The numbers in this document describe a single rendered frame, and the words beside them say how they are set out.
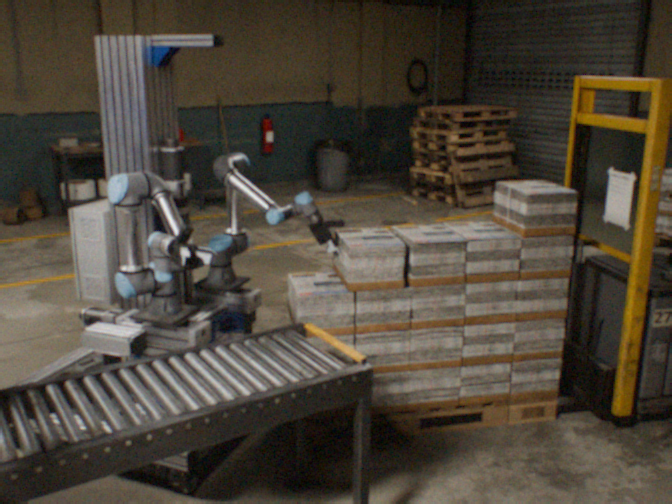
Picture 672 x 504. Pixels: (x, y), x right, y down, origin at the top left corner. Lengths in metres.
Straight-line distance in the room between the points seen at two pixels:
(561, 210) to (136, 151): 2.11
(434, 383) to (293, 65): 7.61
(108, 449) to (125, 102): 1.63
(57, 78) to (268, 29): 3.05
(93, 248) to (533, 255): 2.20
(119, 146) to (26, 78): 6.12
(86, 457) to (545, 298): 2.45
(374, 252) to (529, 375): 1.16
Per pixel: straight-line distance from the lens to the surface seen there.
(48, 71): 9.43
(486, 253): 3.53
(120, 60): 3.27
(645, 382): 4.10
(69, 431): 2.36
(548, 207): 3.63
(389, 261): 3.35
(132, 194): 2.95
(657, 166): 3.68
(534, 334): 3.80
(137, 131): 3.24
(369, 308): 3.41
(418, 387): 3.66
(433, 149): 9.83
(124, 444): 2.28
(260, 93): 10.38
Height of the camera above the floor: 1.92
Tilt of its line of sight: 15 degrees down
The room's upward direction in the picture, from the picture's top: straight up
